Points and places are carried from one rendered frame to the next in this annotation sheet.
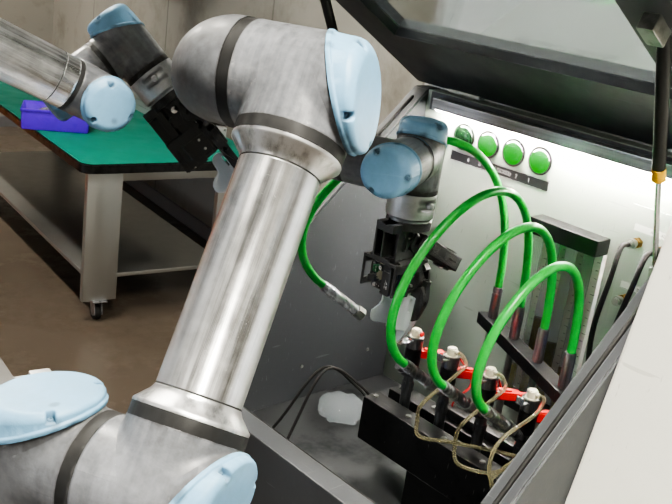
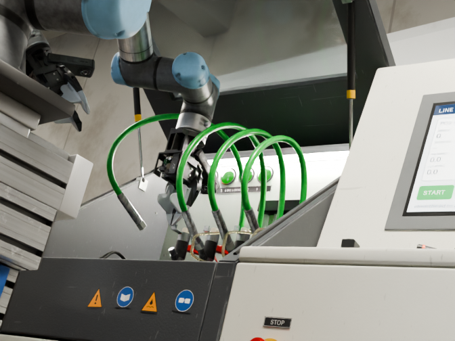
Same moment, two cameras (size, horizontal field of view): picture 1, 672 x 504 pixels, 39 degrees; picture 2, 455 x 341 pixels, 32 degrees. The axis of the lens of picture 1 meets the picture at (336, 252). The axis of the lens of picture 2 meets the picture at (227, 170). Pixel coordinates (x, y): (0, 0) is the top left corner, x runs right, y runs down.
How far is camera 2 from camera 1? 1.15 m
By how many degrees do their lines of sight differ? 41
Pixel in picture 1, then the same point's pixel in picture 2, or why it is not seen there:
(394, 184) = (194, 70)
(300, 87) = not seen: outside the picture
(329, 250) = (110, 231)
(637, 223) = not seen: hidden behind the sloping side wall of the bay
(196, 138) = (52, 73)
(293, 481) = (95, 270)
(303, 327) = not seen: hidden behind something
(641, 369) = (351, 187)
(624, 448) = (344, 231)
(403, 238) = (187, 141)
